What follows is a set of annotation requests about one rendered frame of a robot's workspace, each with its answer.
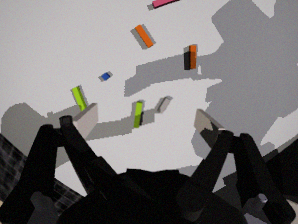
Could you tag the lime green rod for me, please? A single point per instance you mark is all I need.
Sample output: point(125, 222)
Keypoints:
point(79, 98)
point(137, 114)

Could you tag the orange rod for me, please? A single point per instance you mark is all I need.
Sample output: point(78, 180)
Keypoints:
point(192, 57)
point(144, 36)

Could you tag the pink rod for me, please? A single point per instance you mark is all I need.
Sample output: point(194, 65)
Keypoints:
point(160, 3)

